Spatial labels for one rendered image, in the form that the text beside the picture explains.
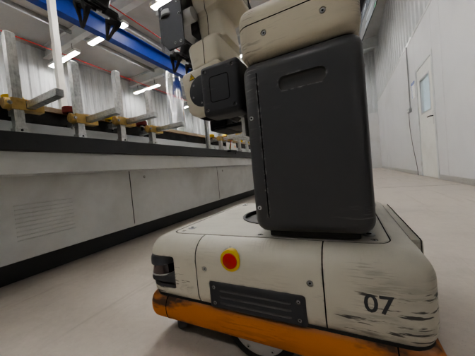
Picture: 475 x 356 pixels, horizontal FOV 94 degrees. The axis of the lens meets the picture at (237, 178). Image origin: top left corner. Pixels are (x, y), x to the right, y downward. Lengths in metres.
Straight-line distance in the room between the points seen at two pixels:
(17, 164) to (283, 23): 1.20
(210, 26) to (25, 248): 1.36
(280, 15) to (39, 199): 1.43
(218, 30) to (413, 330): 0.92
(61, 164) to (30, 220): 0.34
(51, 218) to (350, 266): 1.48
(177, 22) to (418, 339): 1.01
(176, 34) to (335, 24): 0.55
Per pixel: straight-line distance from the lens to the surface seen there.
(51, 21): 2.88
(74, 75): 1.56
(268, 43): 0.56
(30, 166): 1.37
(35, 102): 1.32
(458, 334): 0.85
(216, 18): 0.93
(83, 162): 1.47
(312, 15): 0.56
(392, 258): 0.49
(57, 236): 1.63
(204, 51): 0.85
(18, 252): 1.58
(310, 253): 0.49
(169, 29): 0.95
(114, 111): 1.30
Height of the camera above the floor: 0.44
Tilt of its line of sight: 2 degrees down
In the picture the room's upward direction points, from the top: 5 degrees counter-clockwise
